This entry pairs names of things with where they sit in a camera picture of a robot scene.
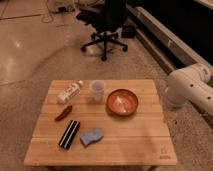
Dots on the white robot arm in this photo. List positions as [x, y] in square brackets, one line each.
[190, 84]

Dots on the translucent plastic cup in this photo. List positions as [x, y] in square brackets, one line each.
[97, 88]

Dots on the orange ceramic bowl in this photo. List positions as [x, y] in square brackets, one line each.
[122, 102]

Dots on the black and white eraser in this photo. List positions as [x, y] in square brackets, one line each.
[69, 134]

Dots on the white plastic bottle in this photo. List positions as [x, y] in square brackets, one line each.
[72, 90]

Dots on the small black box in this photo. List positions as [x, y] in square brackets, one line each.
[128, 31]

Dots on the wooden table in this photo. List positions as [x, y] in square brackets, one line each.
[139, 139]

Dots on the black office chair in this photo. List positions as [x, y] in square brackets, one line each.
[106, 18]

